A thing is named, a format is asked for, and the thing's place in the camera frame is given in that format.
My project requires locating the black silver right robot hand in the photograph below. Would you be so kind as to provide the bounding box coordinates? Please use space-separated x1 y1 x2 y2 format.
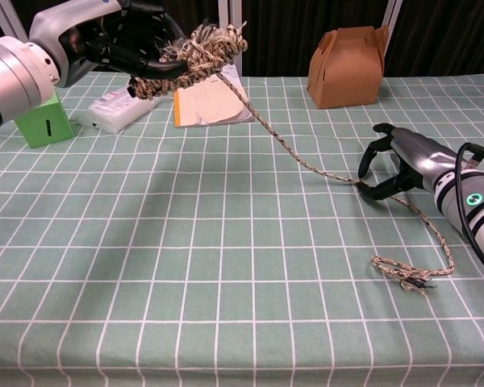
357 123 461 202

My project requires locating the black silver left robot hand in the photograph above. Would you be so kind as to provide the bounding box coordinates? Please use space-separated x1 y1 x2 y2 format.
28 0 189 89

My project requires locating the braided rope bundle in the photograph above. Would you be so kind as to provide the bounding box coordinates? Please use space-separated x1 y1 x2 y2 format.
127 22 457 292

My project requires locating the green numbered cube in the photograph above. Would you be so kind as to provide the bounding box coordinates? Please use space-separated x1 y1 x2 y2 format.
14 89 74 149

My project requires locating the clear plastic tissue packet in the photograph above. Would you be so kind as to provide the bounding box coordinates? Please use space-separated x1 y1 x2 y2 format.
86 87 162 134

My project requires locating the cream notebook with orange spine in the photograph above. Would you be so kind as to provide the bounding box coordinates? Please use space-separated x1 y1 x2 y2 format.
172 63 256 129

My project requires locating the green checked tablecloth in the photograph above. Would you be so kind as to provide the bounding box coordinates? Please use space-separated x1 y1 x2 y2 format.
0 71 484 387

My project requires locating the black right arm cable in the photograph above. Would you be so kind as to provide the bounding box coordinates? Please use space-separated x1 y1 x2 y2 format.
454 141 484 283

